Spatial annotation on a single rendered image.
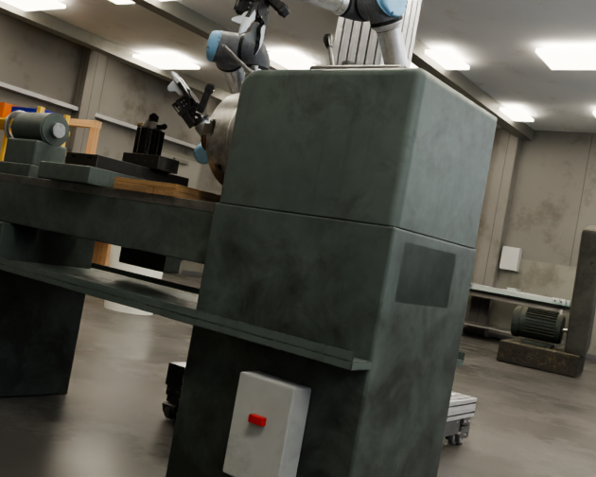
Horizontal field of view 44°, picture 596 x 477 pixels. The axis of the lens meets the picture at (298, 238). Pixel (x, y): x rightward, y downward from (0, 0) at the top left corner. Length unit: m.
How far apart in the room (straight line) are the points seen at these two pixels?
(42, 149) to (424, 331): 1.82
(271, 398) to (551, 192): 10.40
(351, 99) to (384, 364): 0.67
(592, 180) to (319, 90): 10.09
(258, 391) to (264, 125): 0.72
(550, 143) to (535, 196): 0.85
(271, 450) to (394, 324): 0.43
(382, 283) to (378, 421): 0.35
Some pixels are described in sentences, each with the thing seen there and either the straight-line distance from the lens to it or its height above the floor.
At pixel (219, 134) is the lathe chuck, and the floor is 1.07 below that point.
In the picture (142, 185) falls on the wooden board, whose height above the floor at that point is 0.89.
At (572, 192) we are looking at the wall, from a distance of 11.95.
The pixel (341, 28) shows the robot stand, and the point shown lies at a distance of 3.27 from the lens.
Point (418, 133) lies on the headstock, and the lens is 1.82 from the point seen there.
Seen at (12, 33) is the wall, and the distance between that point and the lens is 11.59.
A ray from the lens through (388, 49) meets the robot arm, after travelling 2.70.
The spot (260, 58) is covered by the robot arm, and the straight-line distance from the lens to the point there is 2.76.
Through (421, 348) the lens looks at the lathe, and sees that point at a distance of 1.98.
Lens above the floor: 0.76
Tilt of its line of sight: 1 degrees up
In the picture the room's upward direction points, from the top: 10 degrees clockwise
